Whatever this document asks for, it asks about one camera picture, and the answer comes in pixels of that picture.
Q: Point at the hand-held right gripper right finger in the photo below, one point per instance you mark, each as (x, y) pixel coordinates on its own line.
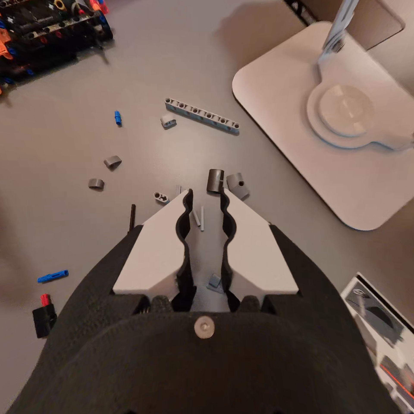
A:
(258, 258)

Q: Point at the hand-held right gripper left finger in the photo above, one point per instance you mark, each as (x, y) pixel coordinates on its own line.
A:
(152, 258)

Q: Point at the black lego axle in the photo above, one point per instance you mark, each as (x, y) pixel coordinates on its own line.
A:
(132, 216)

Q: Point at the small flat grey lego piece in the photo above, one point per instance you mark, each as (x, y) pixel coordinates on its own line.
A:
(214, 282)

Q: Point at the small light grey lego liftarm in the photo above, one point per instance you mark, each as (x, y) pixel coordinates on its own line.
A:
(161, 197)

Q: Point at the grey lego connector block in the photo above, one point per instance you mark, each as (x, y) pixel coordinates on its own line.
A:
(234, 187)

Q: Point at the dark brown lego cylinder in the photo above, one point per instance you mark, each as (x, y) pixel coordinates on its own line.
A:
(214, 181)

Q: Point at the dark grey curved lego piece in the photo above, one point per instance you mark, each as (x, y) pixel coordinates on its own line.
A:
(95, 183)
(111, 160)

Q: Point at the long blue lego pin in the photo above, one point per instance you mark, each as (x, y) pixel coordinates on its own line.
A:
(53, 276)

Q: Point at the black lego connector red pins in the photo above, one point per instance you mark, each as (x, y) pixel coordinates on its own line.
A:
(43, 318)

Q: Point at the lego sticker sheet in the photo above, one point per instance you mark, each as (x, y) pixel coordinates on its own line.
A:
(381, 323)

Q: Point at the light grey oval lego connector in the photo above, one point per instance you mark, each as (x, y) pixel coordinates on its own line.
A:
(166, 120)

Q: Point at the long light grey lego beam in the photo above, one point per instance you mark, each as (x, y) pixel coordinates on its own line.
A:
(201, 114)

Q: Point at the black lego car model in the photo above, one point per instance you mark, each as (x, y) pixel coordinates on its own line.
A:
(48, 29)

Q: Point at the white monitor stand base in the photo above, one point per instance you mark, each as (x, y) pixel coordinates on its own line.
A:
(291, 113)

